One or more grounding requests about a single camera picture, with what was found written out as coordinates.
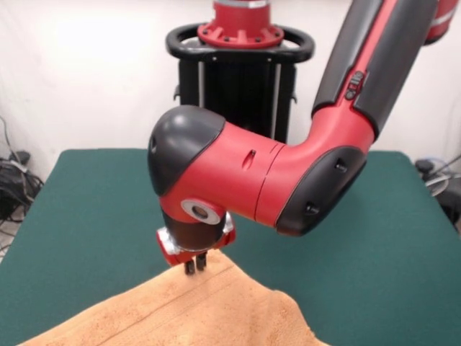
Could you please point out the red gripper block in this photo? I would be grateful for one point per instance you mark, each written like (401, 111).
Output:
(173, 254)

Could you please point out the tan terry towel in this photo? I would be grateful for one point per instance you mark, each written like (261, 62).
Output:
(198, 310)

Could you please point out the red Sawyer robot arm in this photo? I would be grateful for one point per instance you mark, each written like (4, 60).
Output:
(270, 180)

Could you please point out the dark green table cloth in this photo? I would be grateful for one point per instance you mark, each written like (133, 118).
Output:
(342, 252)

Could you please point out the grey chair base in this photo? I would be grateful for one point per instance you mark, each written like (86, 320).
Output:
(437, 184)

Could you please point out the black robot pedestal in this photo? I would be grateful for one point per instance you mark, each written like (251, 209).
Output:
(234, 90)

